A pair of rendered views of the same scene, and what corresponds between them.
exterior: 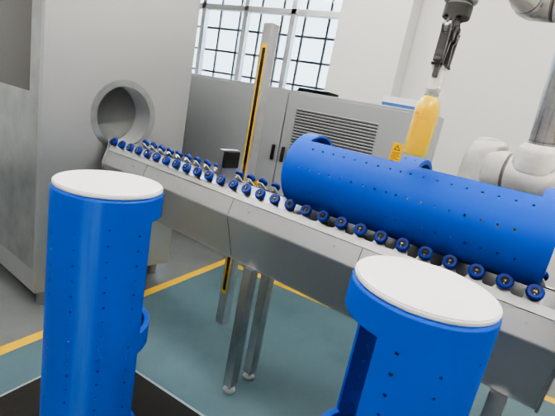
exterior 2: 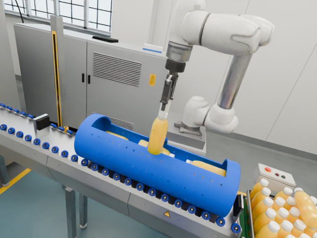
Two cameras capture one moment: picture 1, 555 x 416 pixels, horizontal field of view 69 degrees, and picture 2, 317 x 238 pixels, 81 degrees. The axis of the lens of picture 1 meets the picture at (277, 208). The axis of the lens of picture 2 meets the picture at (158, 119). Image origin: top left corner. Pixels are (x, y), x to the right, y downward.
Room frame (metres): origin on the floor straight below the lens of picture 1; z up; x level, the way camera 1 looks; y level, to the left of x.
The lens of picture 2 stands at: (0.55, -0.13, 1.78)
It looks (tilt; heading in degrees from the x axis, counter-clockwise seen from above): 27 degrees down; 341
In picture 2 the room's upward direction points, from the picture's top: 12 degrees clockwise
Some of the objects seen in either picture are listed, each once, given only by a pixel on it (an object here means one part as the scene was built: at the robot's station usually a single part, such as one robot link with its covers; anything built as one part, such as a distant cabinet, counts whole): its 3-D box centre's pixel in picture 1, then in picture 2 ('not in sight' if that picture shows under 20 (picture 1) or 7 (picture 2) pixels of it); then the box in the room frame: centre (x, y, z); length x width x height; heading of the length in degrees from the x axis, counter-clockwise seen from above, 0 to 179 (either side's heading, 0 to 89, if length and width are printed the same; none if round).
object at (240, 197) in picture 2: not in sight; (236, 208); (1.07, -0.84, 0.99); 0.10 x 0.02 x 0.12; 146
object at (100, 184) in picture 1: (110, 183); not in sight; (1.05, 0.46, 1.03); 0.28 x 0.28 x 0.01
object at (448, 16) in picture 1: (453, 21); (173, 72); (1.23, -0.39, 1.63); 0.08 x 0.07 x 0.09; 148
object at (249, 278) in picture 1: (239, 332); (71, 216); (1.60, 0.06, 0.31); 0.06 x 0.06 x 0.63; 56
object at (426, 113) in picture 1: (423, 124); (158, 134); (1.24, -0.38, 1.34); 0.07 x 0.07 x 0.19
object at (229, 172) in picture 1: (228, 166); (42, 126); (1.82, 0.26, 1.00); 0.10 x 0.04 x 0.15; 146
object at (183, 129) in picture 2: not in sight; (187, 125); (1.74, -0.80, 1.10); 0.22 x 0.18 x 0.06; 74
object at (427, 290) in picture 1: (424, 286); not in sight; (0.74, -0.31, 1.03); 0.28 x 0.28 x 0.01
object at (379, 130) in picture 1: (286, 178); (95, 89); (3.42, -0.04, 0.72); 2.15 x 0.54 x 1.45; 63
